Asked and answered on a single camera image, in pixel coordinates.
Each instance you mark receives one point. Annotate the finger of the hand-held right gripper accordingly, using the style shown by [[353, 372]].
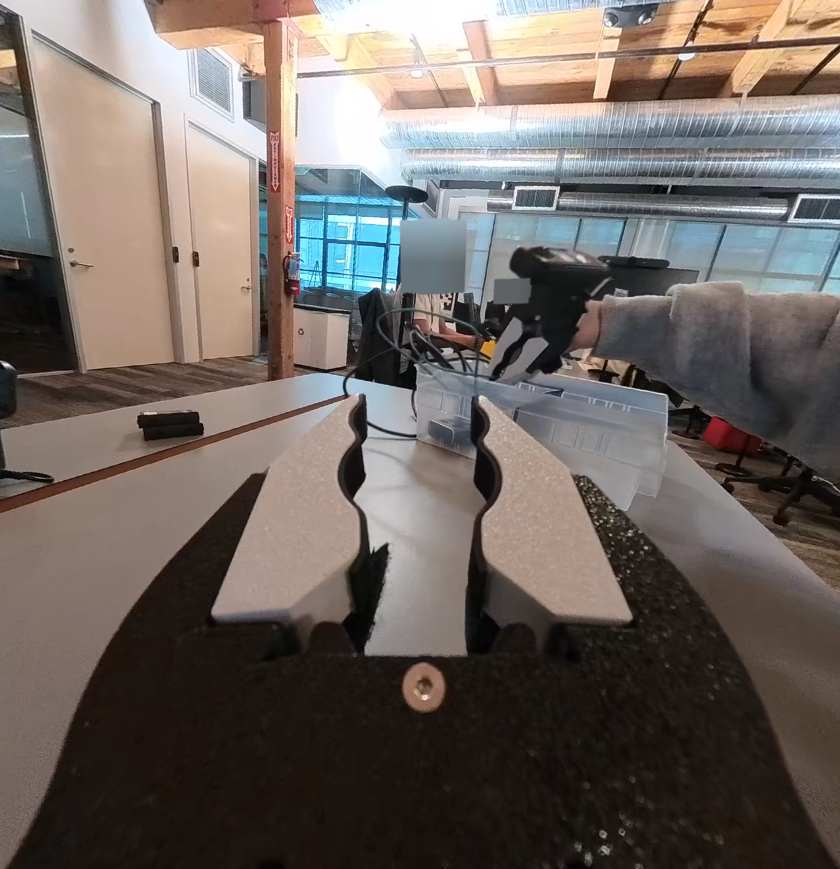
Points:
[[532, 356], [509, 349]]

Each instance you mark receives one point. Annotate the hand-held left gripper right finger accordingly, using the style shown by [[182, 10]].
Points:
[[549, 536]]

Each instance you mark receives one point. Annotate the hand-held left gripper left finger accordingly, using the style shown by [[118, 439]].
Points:
[[291, 529]]

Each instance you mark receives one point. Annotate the black usb hub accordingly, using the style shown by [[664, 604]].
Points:
[[448, 432]]

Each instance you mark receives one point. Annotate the clear plastic storage box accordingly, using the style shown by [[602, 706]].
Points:
[[596, 441]]

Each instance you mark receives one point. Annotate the person's right forearm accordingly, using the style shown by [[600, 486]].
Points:
[[732, 360]]

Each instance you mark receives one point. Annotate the person's right hand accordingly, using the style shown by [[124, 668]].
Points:
[[588, 329]]

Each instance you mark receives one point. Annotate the black computer monitor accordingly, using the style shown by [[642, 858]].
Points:
[[664, 282]]

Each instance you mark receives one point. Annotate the dark jacket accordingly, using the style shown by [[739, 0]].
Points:
[[382, 360]]

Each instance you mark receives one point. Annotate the black floor lamp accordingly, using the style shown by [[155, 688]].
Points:
[[407, 193]]

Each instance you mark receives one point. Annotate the white recycling bin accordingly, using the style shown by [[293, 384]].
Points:
[[321, 339]]

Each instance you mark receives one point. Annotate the red storage box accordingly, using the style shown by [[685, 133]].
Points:
[[732, 434]]

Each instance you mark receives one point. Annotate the red fire extinguisher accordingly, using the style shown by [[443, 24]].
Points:
[[293, 275]]

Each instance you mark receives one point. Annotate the red vertical sign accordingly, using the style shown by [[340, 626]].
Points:
[[290, 227], [275, 163]]

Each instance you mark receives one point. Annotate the black office chair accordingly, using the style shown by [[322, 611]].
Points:
[[807, 485]]

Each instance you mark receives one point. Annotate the cream door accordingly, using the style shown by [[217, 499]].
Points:
[[107, 203], [219, 237]]

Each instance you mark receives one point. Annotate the white duct vent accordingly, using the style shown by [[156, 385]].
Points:
[[824, 209], [535, 197]]

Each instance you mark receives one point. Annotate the silver air duct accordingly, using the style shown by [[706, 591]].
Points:
[[596, 165], [596, 122]]

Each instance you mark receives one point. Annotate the wooden support post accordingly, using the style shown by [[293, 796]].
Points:
[[280, 88]]

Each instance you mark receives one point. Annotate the wall vent grille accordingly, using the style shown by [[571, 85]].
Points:
[[212, 83]]

